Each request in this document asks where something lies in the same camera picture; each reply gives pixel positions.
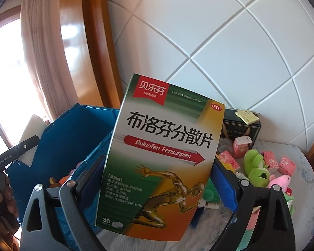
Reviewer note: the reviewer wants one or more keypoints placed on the green orange medicine box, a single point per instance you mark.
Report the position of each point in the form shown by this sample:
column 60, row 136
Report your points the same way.
column 159, row 141

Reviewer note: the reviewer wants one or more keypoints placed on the black gift box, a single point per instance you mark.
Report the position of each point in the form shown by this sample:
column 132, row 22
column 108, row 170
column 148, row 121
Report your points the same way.
column 253, row 133

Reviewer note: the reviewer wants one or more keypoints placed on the blue plastic crate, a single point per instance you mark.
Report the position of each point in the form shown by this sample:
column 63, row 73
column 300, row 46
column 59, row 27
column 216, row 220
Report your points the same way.
column 68, row 128

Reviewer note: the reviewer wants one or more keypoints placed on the person's left hand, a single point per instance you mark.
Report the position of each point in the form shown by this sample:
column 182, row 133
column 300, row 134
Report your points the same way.
column 8, row 196

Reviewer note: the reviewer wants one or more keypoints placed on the pink carton box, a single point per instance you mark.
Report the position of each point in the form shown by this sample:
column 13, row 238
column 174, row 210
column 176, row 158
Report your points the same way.
column 242, row 147

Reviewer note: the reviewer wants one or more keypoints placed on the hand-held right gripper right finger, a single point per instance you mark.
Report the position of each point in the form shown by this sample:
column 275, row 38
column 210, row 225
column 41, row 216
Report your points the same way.
column 225, row 185

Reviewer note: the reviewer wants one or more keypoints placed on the pink pig plush red dress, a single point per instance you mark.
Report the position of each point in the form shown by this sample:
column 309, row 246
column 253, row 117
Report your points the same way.
column 280, row 181

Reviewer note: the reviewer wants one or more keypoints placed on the yellow sticky note pad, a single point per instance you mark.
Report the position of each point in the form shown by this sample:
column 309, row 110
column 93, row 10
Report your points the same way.
column 247, row 116

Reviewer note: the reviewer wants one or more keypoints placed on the pig plush orange dress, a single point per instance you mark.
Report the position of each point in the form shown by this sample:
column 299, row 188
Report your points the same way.
column 65, row 180

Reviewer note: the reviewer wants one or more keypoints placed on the green turtle plush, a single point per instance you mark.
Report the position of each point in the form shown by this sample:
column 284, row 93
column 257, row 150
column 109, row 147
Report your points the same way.
column 208, row 190

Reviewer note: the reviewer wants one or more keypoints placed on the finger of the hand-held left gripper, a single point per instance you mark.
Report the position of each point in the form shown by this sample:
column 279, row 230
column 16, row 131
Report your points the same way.
column 28, row 143

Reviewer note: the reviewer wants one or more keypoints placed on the green frog plush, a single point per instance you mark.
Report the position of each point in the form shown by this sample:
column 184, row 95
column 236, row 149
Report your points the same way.
column 253, row 172

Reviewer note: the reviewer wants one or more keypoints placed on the pink curtain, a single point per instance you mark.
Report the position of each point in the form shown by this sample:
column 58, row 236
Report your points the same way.
column 41, row 44

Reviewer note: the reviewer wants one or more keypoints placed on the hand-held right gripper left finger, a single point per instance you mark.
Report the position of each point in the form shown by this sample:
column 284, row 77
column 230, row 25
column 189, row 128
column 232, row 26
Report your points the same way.
column 90, row 185

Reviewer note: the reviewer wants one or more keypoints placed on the pink tissue packet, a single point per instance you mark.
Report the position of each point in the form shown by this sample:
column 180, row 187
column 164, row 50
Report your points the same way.
column 286, row 164
column 227, row 159
column 270, row 159

